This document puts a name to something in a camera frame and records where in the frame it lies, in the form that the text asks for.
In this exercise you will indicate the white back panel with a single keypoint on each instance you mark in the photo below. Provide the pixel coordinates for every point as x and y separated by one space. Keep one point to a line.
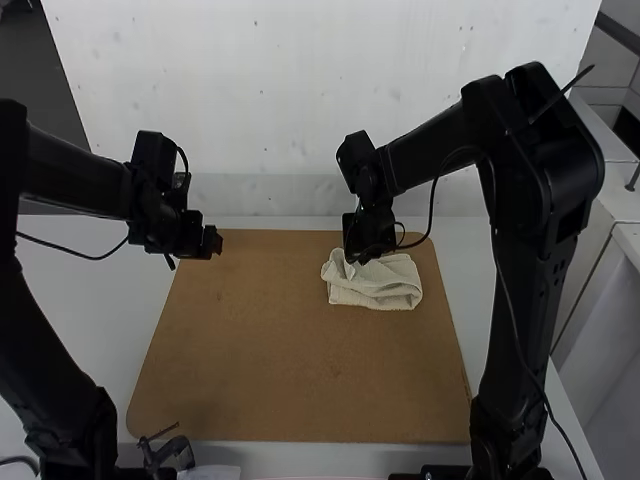
300 85

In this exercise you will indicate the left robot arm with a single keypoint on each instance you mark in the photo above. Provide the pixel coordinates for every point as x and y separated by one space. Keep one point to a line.
55 280

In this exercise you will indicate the cork mat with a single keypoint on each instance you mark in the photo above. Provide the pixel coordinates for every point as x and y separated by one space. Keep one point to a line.
300 350

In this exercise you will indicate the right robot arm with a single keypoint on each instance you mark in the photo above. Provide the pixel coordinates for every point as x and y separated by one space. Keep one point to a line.
540 210

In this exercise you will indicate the black clamp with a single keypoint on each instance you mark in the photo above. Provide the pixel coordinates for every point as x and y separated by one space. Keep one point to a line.
165 450

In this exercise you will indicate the pale towel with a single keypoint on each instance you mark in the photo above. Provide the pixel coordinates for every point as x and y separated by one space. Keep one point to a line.
375 285

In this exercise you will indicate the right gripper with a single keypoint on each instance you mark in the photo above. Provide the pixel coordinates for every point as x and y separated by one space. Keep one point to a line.
372 225

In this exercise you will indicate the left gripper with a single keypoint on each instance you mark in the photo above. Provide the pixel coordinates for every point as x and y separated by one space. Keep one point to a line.
180 235

